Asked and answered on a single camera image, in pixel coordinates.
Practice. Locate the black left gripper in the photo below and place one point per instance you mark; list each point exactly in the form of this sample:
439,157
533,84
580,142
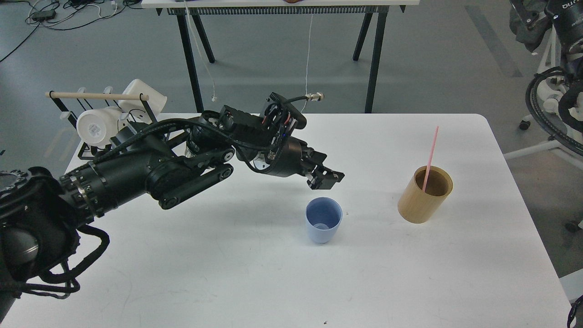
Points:
296,157

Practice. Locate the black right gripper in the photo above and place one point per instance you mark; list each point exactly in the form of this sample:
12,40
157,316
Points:
529,23

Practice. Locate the blue plastic cup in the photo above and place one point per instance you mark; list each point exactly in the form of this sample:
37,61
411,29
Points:
322,217

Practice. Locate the pink chopstick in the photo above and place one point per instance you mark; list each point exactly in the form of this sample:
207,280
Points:
430,159

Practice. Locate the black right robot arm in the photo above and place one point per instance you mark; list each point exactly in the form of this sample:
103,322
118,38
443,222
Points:
554,95

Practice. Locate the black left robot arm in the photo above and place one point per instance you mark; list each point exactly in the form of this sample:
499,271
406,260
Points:
46,236

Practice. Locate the bamboo wooden cup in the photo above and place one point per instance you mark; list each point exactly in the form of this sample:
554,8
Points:
422,198

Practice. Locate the white table with black legs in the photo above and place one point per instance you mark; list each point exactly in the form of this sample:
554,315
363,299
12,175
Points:
188,13

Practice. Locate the white mug on rack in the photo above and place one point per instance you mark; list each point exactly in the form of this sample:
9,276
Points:
96,127

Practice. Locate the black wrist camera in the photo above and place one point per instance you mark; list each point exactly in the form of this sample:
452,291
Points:
280,112

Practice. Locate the black wire cup rack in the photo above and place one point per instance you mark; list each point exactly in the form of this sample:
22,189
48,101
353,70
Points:
139,103

